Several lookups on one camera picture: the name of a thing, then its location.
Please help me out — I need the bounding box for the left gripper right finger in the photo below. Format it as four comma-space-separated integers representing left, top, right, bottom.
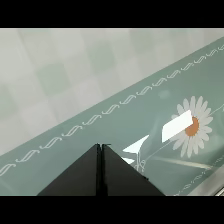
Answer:
99, 143, 166, 197

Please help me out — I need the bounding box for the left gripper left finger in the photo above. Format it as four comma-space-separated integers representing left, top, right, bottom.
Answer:
37, 143, 102, 197

